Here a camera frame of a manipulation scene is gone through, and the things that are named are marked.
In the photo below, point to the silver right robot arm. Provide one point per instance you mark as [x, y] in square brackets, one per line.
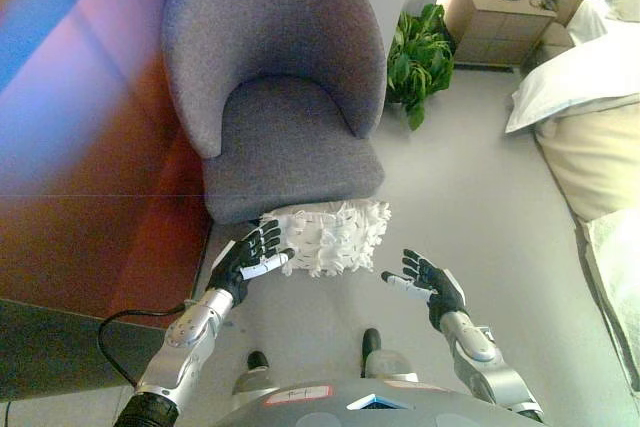
[480, 357]

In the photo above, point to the silver right robot leg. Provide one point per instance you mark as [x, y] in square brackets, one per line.
[380, 359]

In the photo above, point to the green potted plant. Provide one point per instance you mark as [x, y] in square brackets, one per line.
[420, 62]

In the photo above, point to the silver robot leg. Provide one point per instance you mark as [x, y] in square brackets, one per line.
[257, 372]
[380, 359]

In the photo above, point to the silver left robot leg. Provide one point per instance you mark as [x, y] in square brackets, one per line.
[257, 372]

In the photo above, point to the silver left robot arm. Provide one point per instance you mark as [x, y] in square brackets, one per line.
[185, 347]

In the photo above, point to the grey robot torso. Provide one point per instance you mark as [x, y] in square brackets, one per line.
[350, 404]

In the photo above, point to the red-brown wooden cabinet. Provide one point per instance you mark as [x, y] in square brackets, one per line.
[75, 147]

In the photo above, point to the white duvet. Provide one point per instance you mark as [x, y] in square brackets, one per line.
[575, 82]

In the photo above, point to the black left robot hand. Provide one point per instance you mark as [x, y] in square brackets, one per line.
[240, 262]

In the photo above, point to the beige wooden nightstand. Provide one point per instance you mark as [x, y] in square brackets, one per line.
[500, 27]

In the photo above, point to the grey fabric armchair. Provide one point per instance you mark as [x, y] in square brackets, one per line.
[280, 62]

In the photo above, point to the beige bed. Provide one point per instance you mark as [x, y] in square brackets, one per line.
[595, 162]

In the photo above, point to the white fringed pillow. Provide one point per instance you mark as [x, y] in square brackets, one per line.
[345, 239]

